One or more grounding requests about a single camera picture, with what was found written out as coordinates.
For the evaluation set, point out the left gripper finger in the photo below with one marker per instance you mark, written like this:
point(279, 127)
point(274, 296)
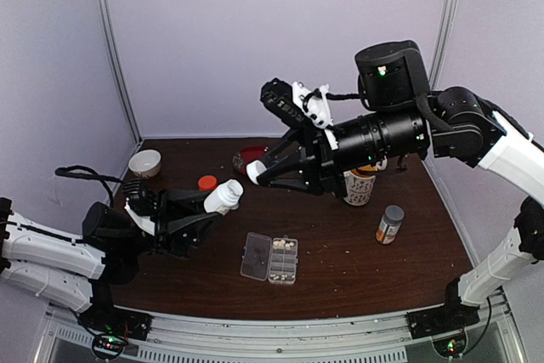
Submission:
point(192, 231)
point(187, 199)

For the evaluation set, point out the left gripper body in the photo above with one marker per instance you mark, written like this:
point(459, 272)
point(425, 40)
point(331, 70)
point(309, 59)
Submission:
point(163, 244)

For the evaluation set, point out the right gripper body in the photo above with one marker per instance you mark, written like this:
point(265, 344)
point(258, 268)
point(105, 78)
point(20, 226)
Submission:
point(327, 172)

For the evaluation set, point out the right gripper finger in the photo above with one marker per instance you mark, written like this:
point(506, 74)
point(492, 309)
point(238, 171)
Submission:
point(289, 154)
point(286, 179)

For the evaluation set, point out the small white pill bottle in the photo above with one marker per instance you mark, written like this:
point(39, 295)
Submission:
point(225, 198)

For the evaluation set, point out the white bottle cap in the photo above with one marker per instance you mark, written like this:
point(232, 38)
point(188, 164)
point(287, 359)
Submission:
point(254, 170)

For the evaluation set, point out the amber bottle grey cap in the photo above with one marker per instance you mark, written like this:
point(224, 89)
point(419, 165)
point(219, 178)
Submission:
point(389, 225)

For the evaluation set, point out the clear plastic pill organizer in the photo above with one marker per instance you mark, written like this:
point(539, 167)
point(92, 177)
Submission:
point(260, 260)

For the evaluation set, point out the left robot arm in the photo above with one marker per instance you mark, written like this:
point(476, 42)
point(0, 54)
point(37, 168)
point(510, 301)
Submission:
point(78, 270)

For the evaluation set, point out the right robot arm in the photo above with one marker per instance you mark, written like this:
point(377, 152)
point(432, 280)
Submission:
point(405, 116)

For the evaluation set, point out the white pills in organizer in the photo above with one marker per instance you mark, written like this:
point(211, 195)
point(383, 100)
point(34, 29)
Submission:
point(284, 245)

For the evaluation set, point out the small pills in organizer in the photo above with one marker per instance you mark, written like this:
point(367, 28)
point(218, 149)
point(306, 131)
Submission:
point(282, 279)

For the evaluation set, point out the orange pill bottle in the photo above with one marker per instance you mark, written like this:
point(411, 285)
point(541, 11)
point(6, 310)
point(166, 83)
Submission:
point(207, 183)

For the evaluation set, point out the white floral mug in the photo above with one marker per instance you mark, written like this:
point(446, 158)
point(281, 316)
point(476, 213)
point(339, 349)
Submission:
point(359, 184)

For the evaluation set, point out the red floral plate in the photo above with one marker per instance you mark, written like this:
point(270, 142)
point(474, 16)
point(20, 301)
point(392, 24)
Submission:
point(247, 155)

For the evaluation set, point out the white ceramic bowl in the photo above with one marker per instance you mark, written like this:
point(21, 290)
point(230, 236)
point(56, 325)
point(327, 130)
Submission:
point(145, 164)

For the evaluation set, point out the cream ribbed mug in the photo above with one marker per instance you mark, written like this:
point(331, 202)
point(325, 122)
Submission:
point(382, 165)

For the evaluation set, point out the left round circuit board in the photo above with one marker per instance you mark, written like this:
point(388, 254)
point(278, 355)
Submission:
point(108, 347)

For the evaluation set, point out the round circuit board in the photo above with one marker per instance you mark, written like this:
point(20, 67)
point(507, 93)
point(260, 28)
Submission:
point(108, 347)
point(450, 347)

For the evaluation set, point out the right round circuit board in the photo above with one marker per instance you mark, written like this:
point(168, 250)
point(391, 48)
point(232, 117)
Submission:
point(450, 347)

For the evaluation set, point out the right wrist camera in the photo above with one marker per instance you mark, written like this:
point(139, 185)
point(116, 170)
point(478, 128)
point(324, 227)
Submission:
point(296, 106)

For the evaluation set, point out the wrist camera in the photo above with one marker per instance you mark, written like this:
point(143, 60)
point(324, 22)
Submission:
point(296, 106)
point(141, 205)

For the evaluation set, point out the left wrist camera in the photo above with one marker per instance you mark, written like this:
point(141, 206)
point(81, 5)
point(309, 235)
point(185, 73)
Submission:
point(141, 205)

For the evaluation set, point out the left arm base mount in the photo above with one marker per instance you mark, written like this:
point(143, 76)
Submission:
point(103, 316)

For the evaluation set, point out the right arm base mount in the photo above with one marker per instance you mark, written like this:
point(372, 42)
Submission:
point(448, 317)

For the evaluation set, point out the front aluminium rail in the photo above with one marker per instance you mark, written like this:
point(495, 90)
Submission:
point(371, 338)

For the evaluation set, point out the right aluminium frame post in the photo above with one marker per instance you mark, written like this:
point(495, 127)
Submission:
point(446, 23)

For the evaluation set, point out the aluminium frame post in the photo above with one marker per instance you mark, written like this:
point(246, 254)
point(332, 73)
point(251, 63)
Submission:
point(446, 23)
point(116, 69)

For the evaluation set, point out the left aluminium frame post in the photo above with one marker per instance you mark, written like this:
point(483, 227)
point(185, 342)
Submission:
point(116, 69)

